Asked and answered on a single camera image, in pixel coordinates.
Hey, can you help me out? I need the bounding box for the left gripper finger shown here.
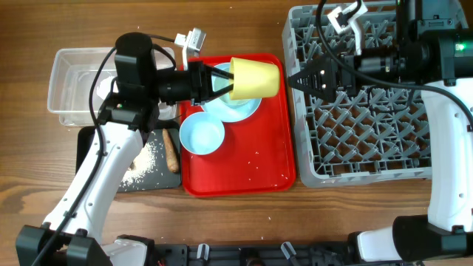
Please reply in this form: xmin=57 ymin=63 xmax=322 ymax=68
xmin=207 ymin=84 xmax=234 ymax=102
xmin=203 ymin=64 xmax=234 ymax=80

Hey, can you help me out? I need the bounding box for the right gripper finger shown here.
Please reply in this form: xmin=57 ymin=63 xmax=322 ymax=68
xmin=287 ymin=73 xmax=338 ymax=103
xmin=289 ymin=55 xmax=336 ymax=79

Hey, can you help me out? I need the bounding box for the yellow cup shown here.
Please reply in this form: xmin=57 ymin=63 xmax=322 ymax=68
xmin=229 ymin=57 xmax=280 ymax=100

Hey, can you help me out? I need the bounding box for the small light blue bowl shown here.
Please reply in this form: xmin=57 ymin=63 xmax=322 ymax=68
xmin=179 ymin=112 xmax=225 ymax=155

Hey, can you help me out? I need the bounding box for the brown sausage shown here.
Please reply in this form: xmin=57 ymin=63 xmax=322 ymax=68
xmin=162 ymin=129 xmax=180 ymax=173

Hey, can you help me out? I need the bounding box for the white napkin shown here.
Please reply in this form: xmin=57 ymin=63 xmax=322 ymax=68
xmin=97 ymin=76 xmax=118 ymax=100

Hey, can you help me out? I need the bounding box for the light green bowl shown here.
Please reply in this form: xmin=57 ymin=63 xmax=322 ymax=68
xmin=212 ymin=63 xmax=237 ymax=106

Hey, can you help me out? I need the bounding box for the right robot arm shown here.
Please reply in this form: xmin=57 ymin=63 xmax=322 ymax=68
xmin=288 ymin=0 xmax=472 ymax=265

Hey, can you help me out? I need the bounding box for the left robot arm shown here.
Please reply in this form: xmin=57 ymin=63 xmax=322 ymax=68
xmin=16 ymin=32 xmax=233 ymax=265

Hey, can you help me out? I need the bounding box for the light blue plate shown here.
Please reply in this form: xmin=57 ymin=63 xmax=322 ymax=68
xmin=201 ymin=62 xmax=264 ymax=123

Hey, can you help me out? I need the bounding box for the red serving tray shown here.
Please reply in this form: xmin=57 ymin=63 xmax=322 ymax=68
xmin=180 ymin=53 xmax=296 ymax=197

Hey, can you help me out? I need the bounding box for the white rice pile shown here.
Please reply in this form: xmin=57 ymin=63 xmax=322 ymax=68
xmin=120 ymin=143 xmax=156 ymax=187

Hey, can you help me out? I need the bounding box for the black tray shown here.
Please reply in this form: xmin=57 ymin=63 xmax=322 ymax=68
xmin=75 ymin=126 xmax=182 ymax=192

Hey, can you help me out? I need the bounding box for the clear plastic bin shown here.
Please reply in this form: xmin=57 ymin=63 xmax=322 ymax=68
xmin=47 ymin=47 xmax=179 ymax=127

